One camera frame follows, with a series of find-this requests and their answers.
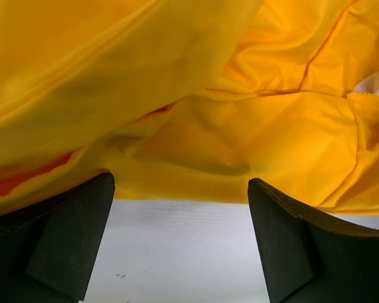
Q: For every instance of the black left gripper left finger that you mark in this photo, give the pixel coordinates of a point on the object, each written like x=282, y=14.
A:
x=48, y=250

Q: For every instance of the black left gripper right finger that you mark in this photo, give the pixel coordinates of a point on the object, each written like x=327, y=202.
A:
x=310, y=256

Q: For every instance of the yellow and white kids jacket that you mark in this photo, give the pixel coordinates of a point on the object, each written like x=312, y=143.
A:
x=189, y=100

